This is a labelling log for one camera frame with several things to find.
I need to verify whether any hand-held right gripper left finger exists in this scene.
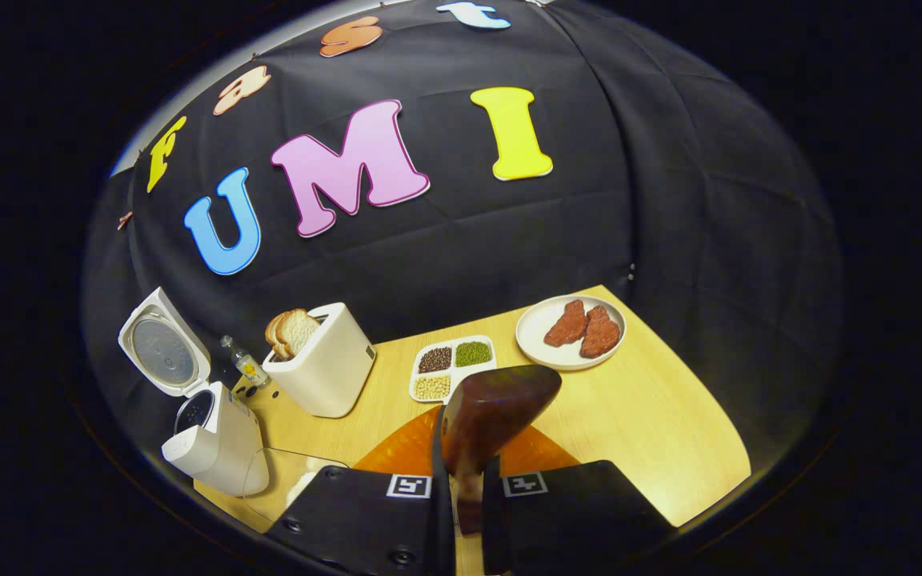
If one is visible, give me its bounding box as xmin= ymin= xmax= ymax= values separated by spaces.
xmin=265 ymin=404 xmax=458 ymax=576

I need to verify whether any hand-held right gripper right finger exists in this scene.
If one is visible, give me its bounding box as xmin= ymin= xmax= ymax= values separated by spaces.
xmin=481 ymin=424 xmax=678 ymax=576

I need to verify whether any brown wooden spoon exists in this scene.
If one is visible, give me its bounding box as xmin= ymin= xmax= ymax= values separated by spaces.
xmin=441 ymin=365 xmax=563 ymax=535

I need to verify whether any clear box of white rice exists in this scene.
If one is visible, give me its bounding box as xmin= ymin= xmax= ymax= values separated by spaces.
xmin=243 ymin=448 xmax=350 ymax=521

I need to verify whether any white rice cooker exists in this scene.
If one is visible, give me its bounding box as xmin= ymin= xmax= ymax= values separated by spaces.
xmin=117 ymin=286 xmax=270 ymax=497

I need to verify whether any white divided bean dish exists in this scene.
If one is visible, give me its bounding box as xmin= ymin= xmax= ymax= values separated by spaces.
xmin=409 ymin=334 xmax=498 ymax=403

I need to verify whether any white toaster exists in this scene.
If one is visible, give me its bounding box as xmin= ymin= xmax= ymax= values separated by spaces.
xmin=263 ymin=302 xmax=376 ymax=418

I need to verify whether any white round plate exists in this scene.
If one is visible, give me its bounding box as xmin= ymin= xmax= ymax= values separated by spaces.
xmin=515 ymin=295 xmax=627 ymax=371

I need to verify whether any red meat piece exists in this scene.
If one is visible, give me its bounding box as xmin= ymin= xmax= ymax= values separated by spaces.
xmin=579 ymin=306 xmax=622 ymax=359
xmin=543 ymin=299 xmax=590 ymax=348

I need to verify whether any bread slice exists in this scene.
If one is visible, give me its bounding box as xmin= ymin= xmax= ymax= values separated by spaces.
xmin=265 ymin=312 xmax=294 ymax=358
xmin=275 ymin=308 xmax=322 ymax=358

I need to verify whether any small glass bottle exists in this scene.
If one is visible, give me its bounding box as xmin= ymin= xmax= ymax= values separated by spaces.
xmin=219 ymin=335 xmax=271 ymax=389

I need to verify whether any black backdrop cloth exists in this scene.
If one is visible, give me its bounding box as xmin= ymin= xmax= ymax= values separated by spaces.
xmin=81 ymin=0 xmax=842 ymax=513

